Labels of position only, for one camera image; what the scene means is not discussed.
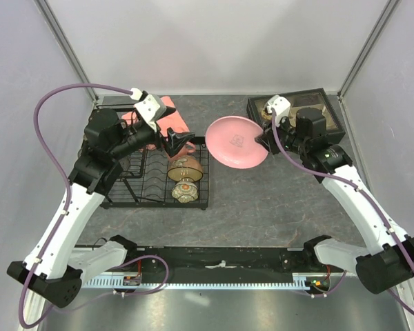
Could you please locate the pink plate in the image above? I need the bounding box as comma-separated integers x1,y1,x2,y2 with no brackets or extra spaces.
205,116,268,169

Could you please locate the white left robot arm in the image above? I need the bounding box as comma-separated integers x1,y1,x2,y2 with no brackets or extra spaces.
7,101,194,308

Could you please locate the black compartment display box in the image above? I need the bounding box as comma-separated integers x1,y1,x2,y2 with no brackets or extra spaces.
246,88,345,144

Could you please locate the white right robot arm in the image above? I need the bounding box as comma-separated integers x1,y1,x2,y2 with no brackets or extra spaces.
256,102,414,294

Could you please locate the pink ceramic mug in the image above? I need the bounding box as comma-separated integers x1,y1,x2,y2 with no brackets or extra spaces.
167,142,196,162

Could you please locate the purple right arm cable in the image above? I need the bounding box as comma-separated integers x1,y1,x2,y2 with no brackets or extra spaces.
267,105,414,321

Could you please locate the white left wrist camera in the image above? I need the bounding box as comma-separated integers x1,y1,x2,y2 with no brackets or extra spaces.
130,88,166,132

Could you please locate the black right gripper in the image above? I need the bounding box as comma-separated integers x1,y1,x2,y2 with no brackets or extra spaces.
256,113,308,155

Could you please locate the brown floral bowl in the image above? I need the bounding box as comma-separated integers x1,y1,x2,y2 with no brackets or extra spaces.
167,155,204,182

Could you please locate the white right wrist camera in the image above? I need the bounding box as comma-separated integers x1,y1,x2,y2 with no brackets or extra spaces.
263,94,290,127

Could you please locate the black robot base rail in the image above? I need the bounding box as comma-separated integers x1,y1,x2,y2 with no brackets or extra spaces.
112,246,342,285

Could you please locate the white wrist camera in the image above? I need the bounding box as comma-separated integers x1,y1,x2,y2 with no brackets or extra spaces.
130,88,166,132
263,94,290,127

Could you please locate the small white patterned bowl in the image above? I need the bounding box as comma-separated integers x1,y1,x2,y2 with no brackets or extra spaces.
171,182,199,203

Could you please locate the black wire dish rack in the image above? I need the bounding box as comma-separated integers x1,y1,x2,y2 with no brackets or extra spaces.
101,137,210,210

